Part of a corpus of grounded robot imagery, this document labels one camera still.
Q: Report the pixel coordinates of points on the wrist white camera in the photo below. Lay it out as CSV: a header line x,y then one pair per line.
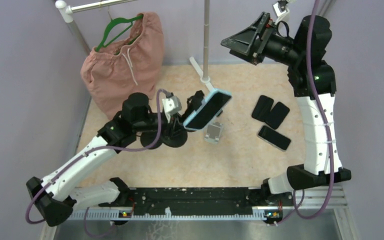
x,y
281,9
171,106

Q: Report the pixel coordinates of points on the pink hanging garment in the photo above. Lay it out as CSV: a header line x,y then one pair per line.
x,y
131,65

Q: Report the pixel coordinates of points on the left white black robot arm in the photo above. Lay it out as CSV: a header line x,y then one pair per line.
x,y
135,128

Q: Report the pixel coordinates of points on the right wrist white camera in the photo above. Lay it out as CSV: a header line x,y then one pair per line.
x,y
281,9

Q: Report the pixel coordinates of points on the black smartphone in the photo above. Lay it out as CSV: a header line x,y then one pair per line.
x,y
277,115
262,108

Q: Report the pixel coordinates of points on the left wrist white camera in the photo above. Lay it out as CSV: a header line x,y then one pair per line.
x,y
171,106

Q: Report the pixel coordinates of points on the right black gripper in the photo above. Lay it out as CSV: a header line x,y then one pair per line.
x,y
260,39

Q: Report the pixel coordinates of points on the metal clothes rack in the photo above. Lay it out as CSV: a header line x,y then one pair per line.
x,y
66,11

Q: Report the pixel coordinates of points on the black phone stand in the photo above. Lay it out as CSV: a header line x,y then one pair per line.
x,y
194,102
181,139
146,138

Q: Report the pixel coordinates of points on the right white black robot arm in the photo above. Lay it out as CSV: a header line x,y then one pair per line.
x,y
314,87

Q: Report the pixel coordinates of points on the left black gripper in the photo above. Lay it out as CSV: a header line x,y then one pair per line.
x,y
189,108

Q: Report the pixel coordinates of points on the white-edged smartphone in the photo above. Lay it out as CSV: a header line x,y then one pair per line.
x,y
274,138

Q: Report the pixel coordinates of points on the blue-cased smartphone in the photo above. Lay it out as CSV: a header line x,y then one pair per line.
x,y
211,106

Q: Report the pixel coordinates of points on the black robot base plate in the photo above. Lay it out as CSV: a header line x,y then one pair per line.
x,y
202,204

